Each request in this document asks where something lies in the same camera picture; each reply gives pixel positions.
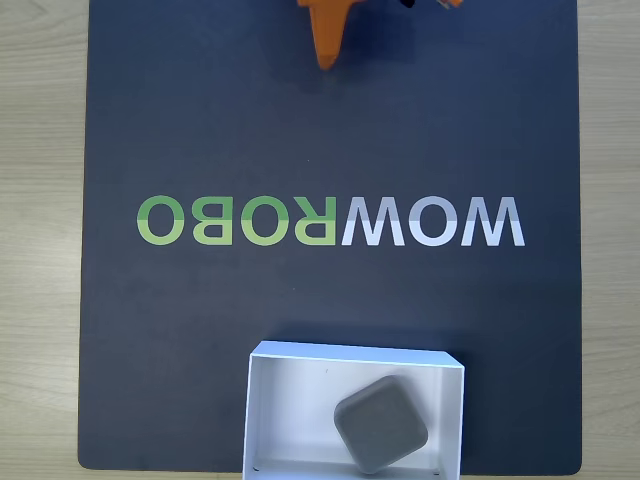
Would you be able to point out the dark mat with WOWROBO print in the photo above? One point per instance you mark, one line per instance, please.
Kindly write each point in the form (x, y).
(150, 325)

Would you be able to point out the white cardboard box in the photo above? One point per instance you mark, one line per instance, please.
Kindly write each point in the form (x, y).
(290, 410)

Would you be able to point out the grey square usb charger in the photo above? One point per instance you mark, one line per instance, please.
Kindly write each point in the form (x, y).
(380, 425)

